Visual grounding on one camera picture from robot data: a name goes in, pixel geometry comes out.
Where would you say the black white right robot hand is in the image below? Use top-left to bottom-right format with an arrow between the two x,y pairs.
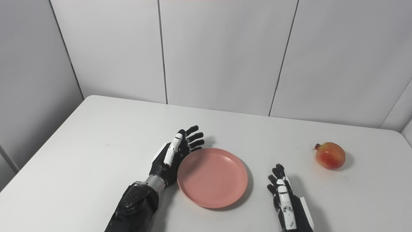
267,164 -> 315,232

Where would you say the red yellow pomegranate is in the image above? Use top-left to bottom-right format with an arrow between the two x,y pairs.
314,142 -> 346,170

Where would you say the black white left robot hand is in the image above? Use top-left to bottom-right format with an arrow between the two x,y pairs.
149,125 -> 205,186

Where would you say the pink round plate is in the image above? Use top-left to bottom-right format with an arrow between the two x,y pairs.
177,148 -> 248,209

